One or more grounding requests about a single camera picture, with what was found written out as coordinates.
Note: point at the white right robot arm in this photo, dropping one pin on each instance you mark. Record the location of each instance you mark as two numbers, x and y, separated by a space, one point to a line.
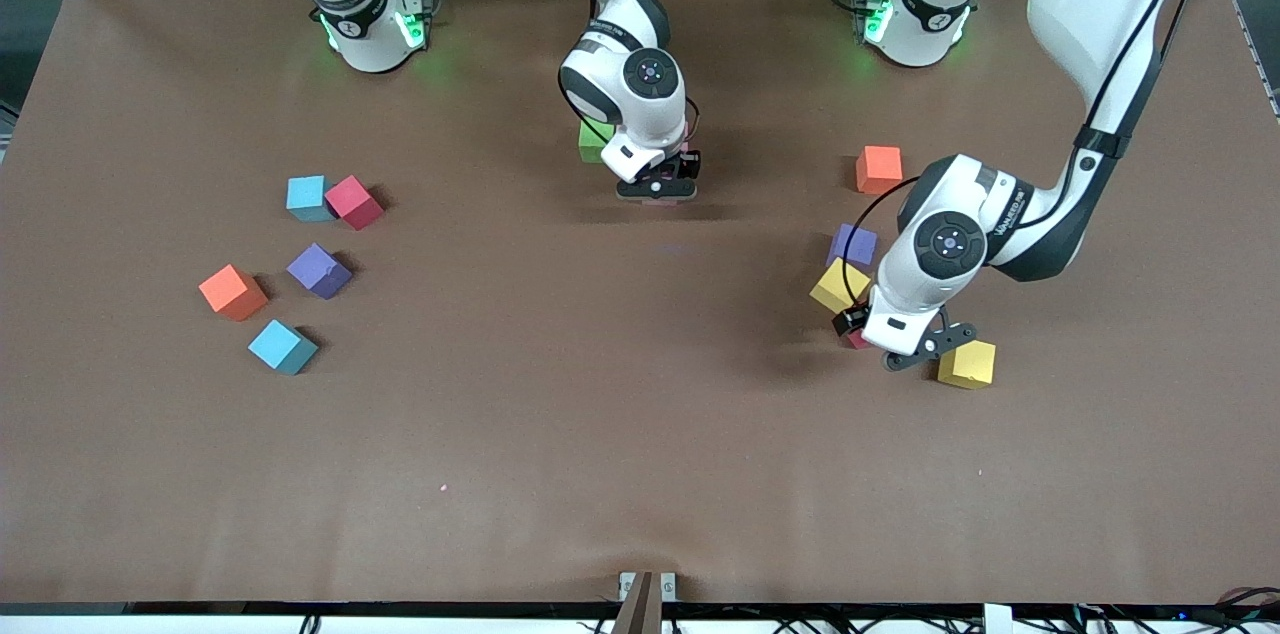
625 114

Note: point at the yellow foam cube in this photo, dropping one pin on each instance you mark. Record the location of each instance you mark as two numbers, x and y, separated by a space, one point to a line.
970 369
832 286

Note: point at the green foam cube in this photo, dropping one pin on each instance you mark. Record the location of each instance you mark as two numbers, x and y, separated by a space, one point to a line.
590 150

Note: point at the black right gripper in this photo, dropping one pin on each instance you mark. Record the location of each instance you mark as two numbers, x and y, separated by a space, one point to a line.
690 163

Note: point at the red foam cube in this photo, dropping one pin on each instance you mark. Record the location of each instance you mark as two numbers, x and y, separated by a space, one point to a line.
353 202
856 340

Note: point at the white table frame rail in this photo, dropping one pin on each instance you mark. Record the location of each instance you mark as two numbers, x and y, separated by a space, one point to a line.
200 625

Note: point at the purple foam cube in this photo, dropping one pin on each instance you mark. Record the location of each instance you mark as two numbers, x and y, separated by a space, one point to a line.
320 270
850 244

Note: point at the metal bracket plate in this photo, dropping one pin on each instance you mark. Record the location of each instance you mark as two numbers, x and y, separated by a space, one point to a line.
668 586

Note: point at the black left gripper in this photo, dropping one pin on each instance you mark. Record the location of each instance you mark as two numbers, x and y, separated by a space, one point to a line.
851 321

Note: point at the orange foam cube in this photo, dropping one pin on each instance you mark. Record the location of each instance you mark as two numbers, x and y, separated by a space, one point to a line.
878 169
232 292

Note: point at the grey camera pole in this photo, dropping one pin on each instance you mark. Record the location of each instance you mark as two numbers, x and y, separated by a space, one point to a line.
640 614

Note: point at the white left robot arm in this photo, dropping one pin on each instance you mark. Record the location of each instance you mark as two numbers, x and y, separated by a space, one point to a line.
905 284

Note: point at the cyan foam cube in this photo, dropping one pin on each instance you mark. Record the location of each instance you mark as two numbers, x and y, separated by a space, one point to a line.
282 346
308 197

